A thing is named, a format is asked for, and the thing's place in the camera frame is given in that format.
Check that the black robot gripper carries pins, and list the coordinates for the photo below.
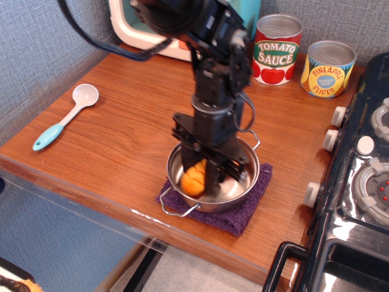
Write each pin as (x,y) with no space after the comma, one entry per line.
(211,134)

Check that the orange plush toy fish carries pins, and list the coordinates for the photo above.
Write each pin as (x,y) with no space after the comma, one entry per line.
(193,180)

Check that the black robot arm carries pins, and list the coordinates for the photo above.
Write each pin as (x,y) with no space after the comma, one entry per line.
(217,39)

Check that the teal and pink toy microwave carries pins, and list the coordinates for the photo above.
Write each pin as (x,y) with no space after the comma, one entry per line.
(133,32)

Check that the stainless steel pot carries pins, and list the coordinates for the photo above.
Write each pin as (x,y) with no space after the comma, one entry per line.
(228,194)

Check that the purple knitted cloth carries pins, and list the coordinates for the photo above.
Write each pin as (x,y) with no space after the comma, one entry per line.
(233,221)

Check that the white stove knob bottom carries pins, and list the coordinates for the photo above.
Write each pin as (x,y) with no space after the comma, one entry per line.
(311,194)

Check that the white stove knob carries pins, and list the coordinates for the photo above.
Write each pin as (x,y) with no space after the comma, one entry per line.
(338,116)
(311,194)
(330,140)

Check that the white stove knob middle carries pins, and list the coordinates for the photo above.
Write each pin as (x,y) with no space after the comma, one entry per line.
(330,140)

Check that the white stove knob top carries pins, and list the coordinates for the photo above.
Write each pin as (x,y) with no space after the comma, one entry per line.
(338,116)

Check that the tomato sauce can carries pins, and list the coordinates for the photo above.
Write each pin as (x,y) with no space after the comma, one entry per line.
(276,46)

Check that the pineapple slices can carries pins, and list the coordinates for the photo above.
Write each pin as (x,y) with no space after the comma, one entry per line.
(328,67)

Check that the white round stove button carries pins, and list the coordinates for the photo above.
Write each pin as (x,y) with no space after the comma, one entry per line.
(365,145)

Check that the grey stove burner front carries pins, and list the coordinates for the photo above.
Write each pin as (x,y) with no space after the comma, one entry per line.
(370,187)

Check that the grey stove burner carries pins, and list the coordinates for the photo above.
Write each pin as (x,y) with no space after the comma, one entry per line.
(377,120)
(370,187)

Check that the black toy stove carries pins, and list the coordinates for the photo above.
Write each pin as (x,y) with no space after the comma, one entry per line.
(347,248)

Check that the grey stove burner back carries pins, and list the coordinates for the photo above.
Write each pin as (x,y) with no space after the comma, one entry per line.
(377,120)

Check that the orange plush item at corner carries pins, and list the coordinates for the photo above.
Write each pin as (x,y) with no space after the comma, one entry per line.
(32,286)

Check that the black oven door handle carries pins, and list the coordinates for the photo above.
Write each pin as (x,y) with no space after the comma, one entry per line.
(285,251)

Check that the white ladle with teal handle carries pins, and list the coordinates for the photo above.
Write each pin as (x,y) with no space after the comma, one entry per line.
(84,95)

